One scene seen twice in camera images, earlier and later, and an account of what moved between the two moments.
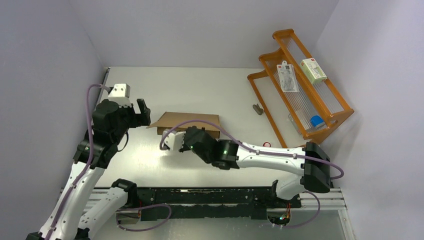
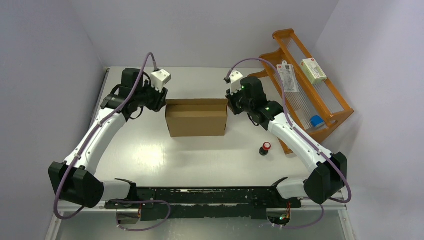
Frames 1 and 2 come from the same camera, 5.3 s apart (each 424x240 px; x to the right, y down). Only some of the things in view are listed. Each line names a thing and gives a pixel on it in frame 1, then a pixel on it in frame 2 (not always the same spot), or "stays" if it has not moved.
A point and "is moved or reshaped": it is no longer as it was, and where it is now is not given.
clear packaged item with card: [287, 77] stays
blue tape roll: [317, 121] stays
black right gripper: [185, 147] to [235, 110]
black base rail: [170, 203] stays
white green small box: [313, 70] stays
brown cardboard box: [170, 119] is moved or reshaped
